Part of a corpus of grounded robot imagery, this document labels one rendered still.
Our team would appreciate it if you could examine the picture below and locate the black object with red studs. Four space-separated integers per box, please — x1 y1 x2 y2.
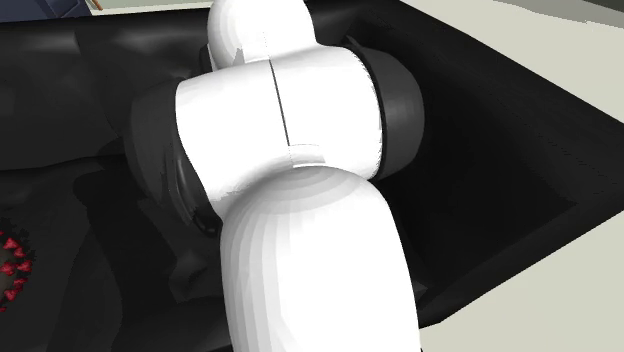
0 228 36 314

